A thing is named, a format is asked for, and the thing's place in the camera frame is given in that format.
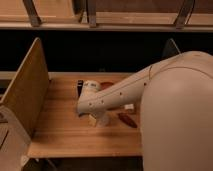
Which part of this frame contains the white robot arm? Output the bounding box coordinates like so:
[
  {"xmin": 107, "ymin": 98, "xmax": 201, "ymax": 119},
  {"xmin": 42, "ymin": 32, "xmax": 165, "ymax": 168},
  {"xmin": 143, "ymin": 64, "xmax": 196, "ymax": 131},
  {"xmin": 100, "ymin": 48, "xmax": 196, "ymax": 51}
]
[{"xmin": 77, "ymin": 51, "xmax": 213, "ymax": 171}]

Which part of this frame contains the white eraser block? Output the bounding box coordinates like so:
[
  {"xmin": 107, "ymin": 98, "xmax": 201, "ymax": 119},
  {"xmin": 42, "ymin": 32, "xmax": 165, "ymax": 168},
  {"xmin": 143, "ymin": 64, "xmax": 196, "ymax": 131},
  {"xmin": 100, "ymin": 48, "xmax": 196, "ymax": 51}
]
[{"xmin": 124, "ymin": 104, "xmax": 134, "ymax": 111}]

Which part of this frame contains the dark red knife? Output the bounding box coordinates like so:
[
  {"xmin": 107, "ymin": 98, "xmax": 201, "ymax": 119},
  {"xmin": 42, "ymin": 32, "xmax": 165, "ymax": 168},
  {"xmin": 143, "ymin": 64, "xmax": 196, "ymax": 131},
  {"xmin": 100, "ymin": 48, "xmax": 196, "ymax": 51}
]
[{"xmin": 118, "ymin": 113, "xmax": 137, "ymax": 128}]

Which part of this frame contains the red orange bowl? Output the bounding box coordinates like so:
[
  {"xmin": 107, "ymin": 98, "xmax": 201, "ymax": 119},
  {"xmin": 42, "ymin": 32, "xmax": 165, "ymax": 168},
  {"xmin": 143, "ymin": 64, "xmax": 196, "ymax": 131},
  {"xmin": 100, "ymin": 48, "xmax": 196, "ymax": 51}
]
[{"xmin": 100, "ymin": 82, "xmax": 114, "ymax": 90}]

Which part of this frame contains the left wooden divider panel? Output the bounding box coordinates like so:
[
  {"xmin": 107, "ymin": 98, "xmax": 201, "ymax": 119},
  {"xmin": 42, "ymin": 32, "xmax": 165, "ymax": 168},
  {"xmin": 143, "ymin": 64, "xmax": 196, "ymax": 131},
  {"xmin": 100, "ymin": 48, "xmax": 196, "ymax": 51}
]
[{"xmin": 0, "ymin": 38, "xmax": 49, "ymax": 141}]

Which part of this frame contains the right dark divider panel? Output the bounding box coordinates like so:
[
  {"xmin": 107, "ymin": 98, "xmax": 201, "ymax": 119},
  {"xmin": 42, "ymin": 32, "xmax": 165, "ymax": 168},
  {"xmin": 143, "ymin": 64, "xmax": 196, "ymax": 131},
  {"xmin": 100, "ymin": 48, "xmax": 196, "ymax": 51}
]
[{"xmin": 162, "ymin": 38, "xmax": 181, "ymax": 59}]

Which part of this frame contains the wooden upper shelf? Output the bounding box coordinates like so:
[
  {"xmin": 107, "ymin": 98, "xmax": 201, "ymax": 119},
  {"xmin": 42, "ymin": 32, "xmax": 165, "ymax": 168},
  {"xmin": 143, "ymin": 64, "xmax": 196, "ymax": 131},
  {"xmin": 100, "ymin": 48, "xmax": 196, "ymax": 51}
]
[{"xmin": 0, "ymin": 0, "xmax": 213, "ymax": 32}]

